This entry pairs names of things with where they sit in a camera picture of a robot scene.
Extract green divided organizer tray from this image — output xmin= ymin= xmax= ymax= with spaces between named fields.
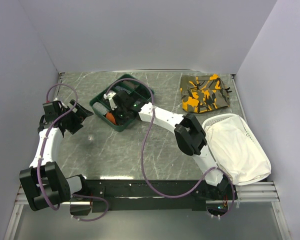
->
xmin=89 ymin=74 xmax=155 ymax=132

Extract blue striped rolled sock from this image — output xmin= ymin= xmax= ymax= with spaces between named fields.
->
xmin=114 ymin=85 xmax=129 ymax=93

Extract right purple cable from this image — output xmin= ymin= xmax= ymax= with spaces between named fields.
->
xmin=103 ymin=78 xmax=236 ymax=219

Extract orange underwear beige waistband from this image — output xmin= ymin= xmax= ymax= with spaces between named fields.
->
xmin=105 ymin=112 xmax=117 ymax=125

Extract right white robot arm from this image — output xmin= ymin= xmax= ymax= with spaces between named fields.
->
xmin=103 ymin=90 xmax=227 ymax=200

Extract aluminium rail frame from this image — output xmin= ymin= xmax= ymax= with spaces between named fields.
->
xmin=14 ymin=181 xmax=280 ymax=205

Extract grey striped rolled sock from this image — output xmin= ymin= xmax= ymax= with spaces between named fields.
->
xmin=92 ymin=102 xmax=109 ymax=116

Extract brown rolled sock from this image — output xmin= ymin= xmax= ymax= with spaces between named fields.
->
xmin=122 ymin=80 xmax=139 ymax=90

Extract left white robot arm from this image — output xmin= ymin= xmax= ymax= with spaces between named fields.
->
xmin=19 ymin=99 xmax=93 ymax=211

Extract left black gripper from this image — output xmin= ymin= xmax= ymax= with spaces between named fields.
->
xmin=59 ymin=100 xmax=93 ymax=134

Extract camouflage orange shorts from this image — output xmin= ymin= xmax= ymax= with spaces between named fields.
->
xmin=179 ymin=73 xmax=232 ymax=114

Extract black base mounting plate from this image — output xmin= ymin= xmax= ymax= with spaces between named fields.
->
xmin=59 ymin=179 xmax=238 ymax=218

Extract white laundry basket with cloth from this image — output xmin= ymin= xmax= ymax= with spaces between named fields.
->
xmin=202 ymin=113 xmax=272 ymax=186

